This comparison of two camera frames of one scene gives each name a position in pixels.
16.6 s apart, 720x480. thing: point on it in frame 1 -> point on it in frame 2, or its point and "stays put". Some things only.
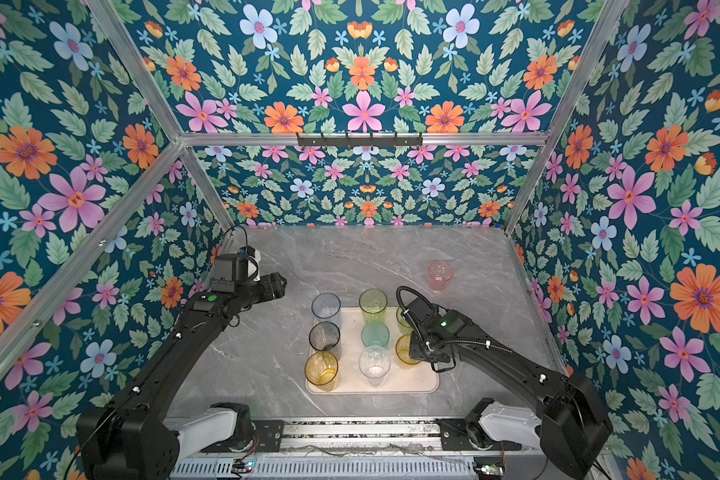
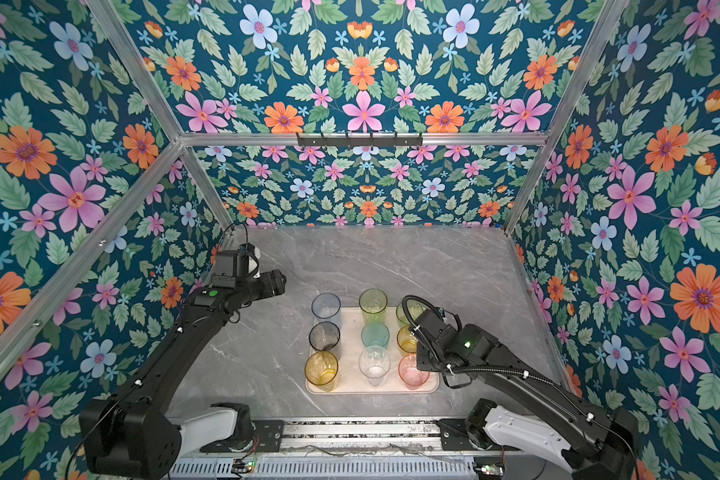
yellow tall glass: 321,368 stays put
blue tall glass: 326,307 stays put
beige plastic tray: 400,379 stays put
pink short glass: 440,275 -> 411,377
